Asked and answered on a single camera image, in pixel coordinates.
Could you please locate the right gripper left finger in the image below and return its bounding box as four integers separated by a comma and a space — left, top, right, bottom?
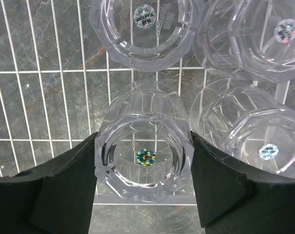
0, 134, 97, 234

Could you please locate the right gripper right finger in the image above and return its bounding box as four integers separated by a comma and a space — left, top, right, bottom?
192, 133, 295, 234

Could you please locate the clear cup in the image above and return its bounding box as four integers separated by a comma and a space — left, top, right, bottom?
193, 0, 295, 83
94, 80, 195, 203
190, 78, 295, 179
89, 0, 205, 72

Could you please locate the white wire dish rack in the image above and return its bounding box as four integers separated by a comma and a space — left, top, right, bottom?
0, 0, 295, 234

